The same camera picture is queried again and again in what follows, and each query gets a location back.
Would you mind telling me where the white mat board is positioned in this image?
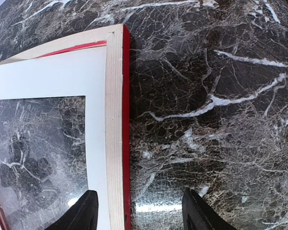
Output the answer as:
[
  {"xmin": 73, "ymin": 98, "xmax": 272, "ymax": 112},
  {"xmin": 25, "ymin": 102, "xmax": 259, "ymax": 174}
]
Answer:
[{"xmin": 0, "ymin": 47, "xmax": 110, "ymax": 230}]

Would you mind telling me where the red wooden picture frame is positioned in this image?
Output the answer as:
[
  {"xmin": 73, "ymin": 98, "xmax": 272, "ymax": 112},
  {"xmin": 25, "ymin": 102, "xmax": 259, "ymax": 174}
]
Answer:
[{"xmin": 0, "ymin": 24, "xmax": 130, "ymax": 230}]

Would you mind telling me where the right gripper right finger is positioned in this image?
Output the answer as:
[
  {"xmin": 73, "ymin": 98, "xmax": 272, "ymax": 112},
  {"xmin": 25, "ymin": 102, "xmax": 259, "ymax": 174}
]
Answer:
[{"xmin": 182, "ymin": 187, "xmax": 237, "ymax": 230}]

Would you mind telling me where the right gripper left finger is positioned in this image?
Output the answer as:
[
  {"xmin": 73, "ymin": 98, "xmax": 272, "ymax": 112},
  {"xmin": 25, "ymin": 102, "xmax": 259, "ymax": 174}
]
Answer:
[{"xmin": 46, "ymin": 190, "xmax": 99, "ymax": 230}]

